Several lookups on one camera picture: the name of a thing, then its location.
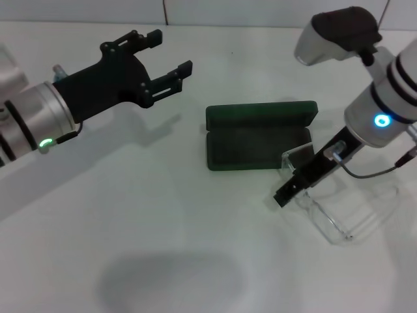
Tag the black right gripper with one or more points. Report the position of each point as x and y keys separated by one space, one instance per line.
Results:
x=332 y=158

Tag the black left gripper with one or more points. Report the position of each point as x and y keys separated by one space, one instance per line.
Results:
x=104 y=81

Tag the clear white glasses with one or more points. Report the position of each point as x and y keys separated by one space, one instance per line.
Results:
x=337 y=228

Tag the green glasses case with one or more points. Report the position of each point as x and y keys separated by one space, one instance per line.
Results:
x=247 y=146

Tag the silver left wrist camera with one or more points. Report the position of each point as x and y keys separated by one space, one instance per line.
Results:
x=9 y=71

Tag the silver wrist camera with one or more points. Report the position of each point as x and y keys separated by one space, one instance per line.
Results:
x=9 y=71
x=339 y=29

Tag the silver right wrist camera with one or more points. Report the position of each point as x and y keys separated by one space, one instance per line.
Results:
x=339 y=29

